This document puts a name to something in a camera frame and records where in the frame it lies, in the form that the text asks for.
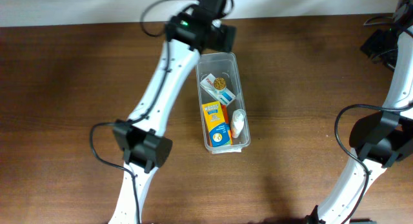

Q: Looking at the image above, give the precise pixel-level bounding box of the white green medicine box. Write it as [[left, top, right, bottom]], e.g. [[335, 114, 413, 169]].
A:
[[200, 74, 236, 106]]

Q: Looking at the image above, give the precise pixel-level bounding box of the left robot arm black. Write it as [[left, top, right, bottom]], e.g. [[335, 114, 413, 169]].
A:
[[110, 0, 236, 224]]

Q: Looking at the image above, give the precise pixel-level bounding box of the orange medicine box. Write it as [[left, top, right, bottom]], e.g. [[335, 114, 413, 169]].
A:
[[221, 105, 230, 127]]

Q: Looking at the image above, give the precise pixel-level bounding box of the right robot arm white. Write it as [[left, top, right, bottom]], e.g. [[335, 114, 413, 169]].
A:
[[304, 0, 412, 223]]

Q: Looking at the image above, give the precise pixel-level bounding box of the white spray bottle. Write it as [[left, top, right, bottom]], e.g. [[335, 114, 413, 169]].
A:
[[230, 109, 247, 138]]

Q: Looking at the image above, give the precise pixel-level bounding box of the yellow medicine box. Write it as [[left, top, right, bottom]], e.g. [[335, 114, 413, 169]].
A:
[[202, 101, 232, 148]]

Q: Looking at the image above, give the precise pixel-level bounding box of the small gold lid jar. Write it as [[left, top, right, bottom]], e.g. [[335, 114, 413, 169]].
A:
[[213, 77, 227, 94]]

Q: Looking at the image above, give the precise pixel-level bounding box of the clear plastic container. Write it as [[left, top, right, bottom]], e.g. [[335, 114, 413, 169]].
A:
[[196, 53, 251, 154]]

